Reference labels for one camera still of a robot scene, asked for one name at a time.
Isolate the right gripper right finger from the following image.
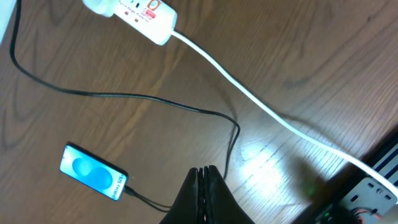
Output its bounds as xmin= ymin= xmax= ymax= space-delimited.
xmin=204 ymin=166 xmax=254 ymax=224

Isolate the white charger adapter plug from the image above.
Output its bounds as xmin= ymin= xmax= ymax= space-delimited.
xmin=83 ymin=0 xmax=119 ymax=17

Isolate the white power strip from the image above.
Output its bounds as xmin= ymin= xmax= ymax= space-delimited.
xmin=114 ymin=0 xmax=177 ymax=45

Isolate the blue Galaxy smartphone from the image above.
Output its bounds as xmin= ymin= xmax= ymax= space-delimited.
xmin=60 ymin=142 xmax=128 ymax=201

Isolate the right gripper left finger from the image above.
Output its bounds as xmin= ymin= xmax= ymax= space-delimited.
xmin=160 ymin=168 xmax=199 ymax=224

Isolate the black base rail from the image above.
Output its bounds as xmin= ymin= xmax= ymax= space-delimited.
xmin=293 ymin=125 xmax=397 ymax=223

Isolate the white power strip cord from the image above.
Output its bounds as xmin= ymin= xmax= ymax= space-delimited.
xmin=170 ymin=29 xmax=398 ymax=202

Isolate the black charging cable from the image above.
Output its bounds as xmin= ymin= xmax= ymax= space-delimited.
xmin=9 ymin=0 xmax=241 ymax=213

